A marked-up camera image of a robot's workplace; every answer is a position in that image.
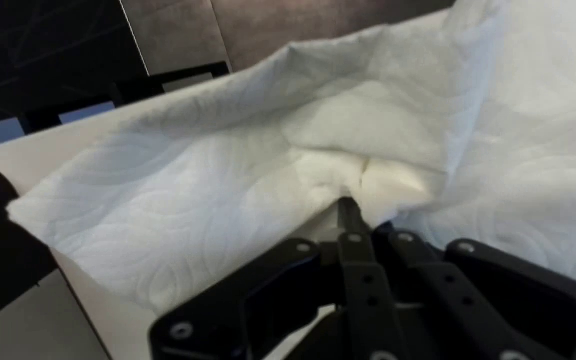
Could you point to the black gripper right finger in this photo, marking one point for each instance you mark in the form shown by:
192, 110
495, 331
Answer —
411, 301

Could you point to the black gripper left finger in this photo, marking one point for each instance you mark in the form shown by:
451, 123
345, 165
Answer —
248, 312

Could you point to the white paper napkin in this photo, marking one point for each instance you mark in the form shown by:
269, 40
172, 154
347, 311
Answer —
457, 131

